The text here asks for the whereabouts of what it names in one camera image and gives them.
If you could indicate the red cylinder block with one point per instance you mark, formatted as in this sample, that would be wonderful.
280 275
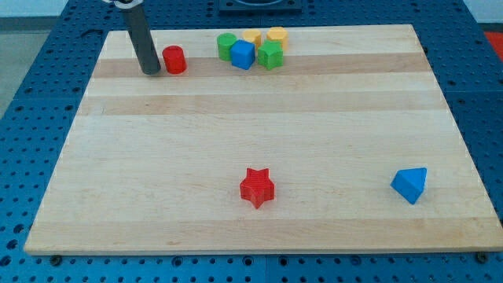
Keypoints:
174 59

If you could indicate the red star block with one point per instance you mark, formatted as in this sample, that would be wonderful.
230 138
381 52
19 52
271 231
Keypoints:
257 187

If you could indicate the green star block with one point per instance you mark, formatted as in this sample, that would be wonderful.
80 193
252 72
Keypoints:
270 55

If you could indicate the blue cube block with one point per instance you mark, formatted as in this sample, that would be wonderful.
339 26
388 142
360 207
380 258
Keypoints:
242 54

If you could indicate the light wooden board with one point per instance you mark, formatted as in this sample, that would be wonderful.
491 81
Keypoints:
152 164

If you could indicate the green cylinder block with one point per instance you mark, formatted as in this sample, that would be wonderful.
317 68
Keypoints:
225 42

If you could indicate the yellow cylinder block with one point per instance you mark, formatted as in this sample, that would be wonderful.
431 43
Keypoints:
252 35

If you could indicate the yellow hexagon block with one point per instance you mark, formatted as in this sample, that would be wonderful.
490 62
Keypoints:
278 34

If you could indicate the blue triangle block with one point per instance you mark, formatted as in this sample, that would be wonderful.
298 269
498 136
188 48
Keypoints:
410 183

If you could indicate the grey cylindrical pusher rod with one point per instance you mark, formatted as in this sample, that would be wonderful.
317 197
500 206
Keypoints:
139 32

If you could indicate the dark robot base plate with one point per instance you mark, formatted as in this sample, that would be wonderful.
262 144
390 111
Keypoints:
259 6

